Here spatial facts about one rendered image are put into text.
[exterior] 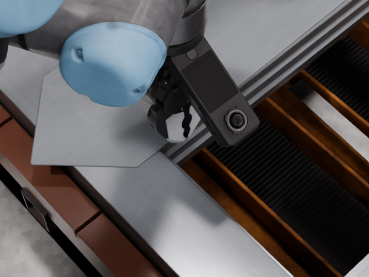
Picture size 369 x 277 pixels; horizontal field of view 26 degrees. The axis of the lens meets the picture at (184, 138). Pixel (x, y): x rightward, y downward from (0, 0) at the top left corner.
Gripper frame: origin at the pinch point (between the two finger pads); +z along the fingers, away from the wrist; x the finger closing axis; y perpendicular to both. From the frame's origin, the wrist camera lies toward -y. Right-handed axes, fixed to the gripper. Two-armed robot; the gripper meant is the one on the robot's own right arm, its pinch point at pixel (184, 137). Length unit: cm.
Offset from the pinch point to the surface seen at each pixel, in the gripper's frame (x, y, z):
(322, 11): -27.1, 2.5, 0.7
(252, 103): -11.6, -0.3, 3.9
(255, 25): -18.9, 6.8, 0.7
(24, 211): 16.8, 14.6, 19.0
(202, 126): -3.8, 0.7, 2.4
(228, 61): -12.2, 5.0, 0.7
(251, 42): -16.5, 5.2, 0.7
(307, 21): -24.5, 2.7, 0.7
